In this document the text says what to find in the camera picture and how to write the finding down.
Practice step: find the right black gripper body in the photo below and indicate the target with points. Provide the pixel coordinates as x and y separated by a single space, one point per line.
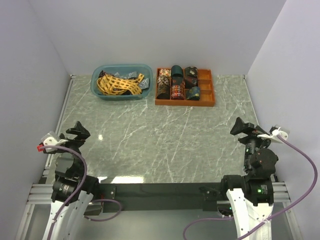
251 139

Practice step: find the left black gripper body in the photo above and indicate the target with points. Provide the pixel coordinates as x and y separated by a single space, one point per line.
78 141

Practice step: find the blue floral tie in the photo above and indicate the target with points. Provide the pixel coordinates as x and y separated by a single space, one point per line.
193 94

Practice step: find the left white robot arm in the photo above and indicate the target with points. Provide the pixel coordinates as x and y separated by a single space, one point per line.
72 189

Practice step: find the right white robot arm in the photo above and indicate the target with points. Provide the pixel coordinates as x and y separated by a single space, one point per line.
252 196

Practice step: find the yellow patterned tie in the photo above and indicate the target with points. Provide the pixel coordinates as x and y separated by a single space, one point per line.
115 86

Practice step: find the orange divided tray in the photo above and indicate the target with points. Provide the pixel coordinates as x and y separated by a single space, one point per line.
205 83

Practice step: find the dark tie in bin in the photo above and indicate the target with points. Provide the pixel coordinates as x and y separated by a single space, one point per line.
102 75

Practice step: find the maroon rolled tie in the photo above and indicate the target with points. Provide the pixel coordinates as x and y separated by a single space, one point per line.
190 82

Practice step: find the red striped rolled tie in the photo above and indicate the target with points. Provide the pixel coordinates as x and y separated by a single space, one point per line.
177 92

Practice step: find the black floral rolled tie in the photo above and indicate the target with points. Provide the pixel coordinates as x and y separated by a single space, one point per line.
191 71

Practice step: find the dark red dotted rolled tie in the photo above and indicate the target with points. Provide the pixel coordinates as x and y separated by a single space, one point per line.
178 81

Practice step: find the dark brown rolled tie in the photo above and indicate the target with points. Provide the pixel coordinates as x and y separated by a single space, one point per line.
163 92

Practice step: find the teal rolled tie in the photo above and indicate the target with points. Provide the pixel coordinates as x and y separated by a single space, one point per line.
177 71

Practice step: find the brown patterned rolled tie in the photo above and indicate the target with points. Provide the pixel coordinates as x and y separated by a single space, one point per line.
163 80

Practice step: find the blue plastic bin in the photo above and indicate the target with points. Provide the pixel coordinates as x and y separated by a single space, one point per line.
122 69

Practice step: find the red white rolled tie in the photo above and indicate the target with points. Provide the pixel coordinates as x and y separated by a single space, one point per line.
165 72

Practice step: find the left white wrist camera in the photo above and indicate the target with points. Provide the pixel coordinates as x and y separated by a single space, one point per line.
50 139

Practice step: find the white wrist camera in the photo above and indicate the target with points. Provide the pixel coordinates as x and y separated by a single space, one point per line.
276 134
50 139

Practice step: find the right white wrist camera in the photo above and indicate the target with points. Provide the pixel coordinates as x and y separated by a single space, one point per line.
276 134

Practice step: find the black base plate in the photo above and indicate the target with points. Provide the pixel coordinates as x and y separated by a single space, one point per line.
206 196

